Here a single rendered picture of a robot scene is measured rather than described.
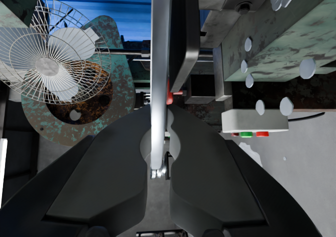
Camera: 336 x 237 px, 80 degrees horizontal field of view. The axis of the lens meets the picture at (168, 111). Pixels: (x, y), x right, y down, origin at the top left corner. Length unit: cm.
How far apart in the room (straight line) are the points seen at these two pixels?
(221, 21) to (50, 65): 88
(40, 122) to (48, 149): 580
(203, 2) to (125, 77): 134
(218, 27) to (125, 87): 123
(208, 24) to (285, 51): 15
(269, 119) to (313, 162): 77
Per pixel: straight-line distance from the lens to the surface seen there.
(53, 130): 169
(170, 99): 54
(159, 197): 706
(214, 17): 41
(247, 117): 48
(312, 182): 128
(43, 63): 114
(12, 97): 625
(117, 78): 162
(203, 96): 52
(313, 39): 34
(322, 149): 121
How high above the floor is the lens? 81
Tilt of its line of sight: 5 degrees down
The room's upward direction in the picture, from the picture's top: 90 degrees counter-clockwise
